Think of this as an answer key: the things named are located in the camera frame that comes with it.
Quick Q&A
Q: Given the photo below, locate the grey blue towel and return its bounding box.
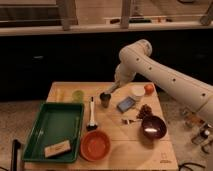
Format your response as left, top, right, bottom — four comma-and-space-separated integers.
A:
104, 83, 119, 94

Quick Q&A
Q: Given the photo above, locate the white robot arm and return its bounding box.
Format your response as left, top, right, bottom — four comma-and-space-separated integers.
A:
115, 39, 213, 126

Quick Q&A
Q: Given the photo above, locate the grey metal cup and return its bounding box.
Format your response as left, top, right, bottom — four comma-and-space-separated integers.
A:
100, 93, 111, 108

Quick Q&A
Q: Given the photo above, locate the green plastic cup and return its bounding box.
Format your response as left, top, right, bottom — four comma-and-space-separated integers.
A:
72, 90, 84, 103

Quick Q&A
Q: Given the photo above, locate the blue sponge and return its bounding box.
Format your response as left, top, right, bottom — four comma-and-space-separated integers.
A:
117, 97, 136, 113

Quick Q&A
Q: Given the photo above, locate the white small bowl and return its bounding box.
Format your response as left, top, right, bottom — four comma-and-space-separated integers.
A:
131, 85, 145, 101

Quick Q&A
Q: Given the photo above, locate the metal fork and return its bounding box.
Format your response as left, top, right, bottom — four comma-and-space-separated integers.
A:
122, 119, 142, 125

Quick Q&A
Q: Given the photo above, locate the orange fruit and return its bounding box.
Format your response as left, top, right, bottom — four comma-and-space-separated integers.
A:
144, 84, 154, 95

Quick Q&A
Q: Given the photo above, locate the brown pine cone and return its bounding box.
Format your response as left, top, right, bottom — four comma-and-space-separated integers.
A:
137, 104, 152, 119

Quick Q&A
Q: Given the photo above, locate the orange bowl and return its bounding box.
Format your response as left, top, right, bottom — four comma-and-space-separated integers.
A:
80, 130, 111, 162

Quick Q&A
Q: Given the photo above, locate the green plastic tray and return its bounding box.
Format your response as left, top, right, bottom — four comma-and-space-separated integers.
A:
22, 102, 84, 163

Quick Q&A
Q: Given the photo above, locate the dark maroon bowl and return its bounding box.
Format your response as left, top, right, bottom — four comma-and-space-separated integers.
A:
141, 115, 167, 140

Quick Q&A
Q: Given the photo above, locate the wooden block brush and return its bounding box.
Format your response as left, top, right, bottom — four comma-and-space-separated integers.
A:
44, 140, 71, 158

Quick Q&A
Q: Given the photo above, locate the spice bottle rack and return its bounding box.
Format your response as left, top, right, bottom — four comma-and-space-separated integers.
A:
180, 108, 213, 154

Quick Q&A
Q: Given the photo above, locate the white handled black brush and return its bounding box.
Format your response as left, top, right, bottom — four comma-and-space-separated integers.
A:
86, 98, 98, 131

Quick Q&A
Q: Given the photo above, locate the black chair frame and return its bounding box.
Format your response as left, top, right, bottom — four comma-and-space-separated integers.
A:
10, 139, 23, 171

